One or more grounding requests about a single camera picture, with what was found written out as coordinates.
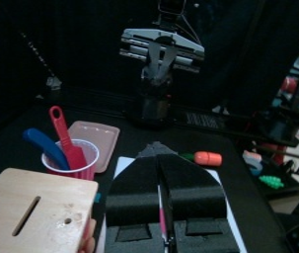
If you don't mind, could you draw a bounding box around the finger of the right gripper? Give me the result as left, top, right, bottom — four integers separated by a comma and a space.
145, 40, 162, 80
157, 43, 179, 80

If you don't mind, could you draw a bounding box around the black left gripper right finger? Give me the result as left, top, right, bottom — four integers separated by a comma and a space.
155, 141, 242, 253

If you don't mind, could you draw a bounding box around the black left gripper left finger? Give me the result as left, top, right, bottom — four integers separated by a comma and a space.
104, 141, 170, 253

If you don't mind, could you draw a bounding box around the orange toy carrot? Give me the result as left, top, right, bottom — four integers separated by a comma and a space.
179, 150, 224, 168

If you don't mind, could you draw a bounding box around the red plastic cup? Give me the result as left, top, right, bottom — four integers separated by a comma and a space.
40, 137, 101, 182

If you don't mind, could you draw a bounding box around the blue grey toy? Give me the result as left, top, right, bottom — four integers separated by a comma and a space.
242, 149, 264, 176

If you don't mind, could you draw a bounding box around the green toy vegetable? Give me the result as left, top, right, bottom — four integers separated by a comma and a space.
258, 174, 286, 191

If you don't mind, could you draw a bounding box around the pink plastic lid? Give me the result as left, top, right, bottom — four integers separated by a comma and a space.
65, 120, 121, 174

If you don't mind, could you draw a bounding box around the wooden box with slot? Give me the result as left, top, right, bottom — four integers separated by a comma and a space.
0, 167, 100, 253

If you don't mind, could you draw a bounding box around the red plastic spatula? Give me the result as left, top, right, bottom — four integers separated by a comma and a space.
48, 105, 88, 171

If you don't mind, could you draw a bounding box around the blue plastic utensil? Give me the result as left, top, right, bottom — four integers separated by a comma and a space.
21, 127, 71, 172

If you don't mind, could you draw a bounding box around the red cylinder on shelf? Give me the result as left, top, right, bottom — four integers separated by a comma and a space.
279, 76, 299, 94

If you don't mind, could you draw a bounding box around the grey frame clamp with rod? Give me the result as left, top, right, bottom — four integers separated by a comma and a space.
19, 31, 64, 92

